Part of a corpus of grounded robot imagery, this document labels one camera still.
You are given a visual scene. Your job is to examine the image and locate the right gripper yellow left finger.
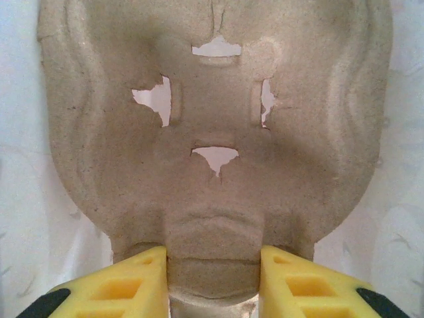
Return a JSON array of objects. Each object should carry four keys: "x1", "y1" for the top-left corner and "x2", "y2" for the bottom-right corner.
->
[{"x1": 18, "y1": 244, "x2": 170, "y2": 318}]

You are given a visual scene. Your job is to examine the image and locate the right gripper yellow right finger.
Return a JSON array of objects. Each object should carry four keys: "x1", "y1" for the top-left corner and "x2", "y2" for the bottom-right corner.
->
[{"x1": 260, "y1": 244, "x2": 411, "y2": 318}]

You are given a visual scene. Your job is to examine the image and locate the brown pulp cup carrier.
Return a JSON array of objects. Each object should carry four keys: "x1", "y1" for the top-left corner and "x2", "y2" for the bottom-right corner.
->
[{"x1": 36, "y1": 0, "x2": 395, "y2": 318}]

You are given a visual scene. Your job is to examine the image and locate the white paper bag with handles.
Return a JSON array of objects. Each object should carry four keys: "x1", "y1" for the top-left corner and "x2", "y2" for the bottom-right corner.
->
[{"x1": 0, "y1": 0, "x2": 424, "y2": 318}]

